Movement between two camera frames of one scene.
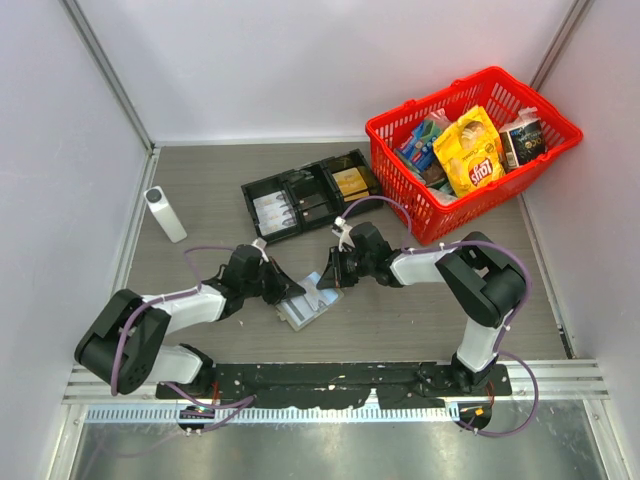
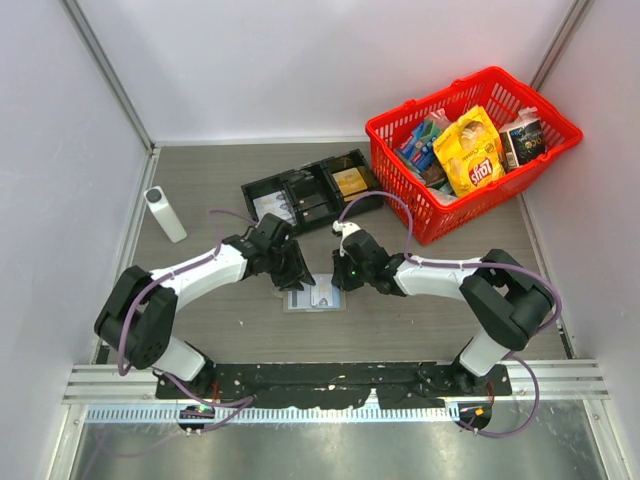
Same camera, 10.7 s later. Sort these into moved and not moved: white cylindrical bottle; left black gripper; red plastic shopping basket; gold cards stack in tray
Moved: left black gripper
Not moved: white cylindrical bottle; gold cards stack in tray; red plastic shopping basket
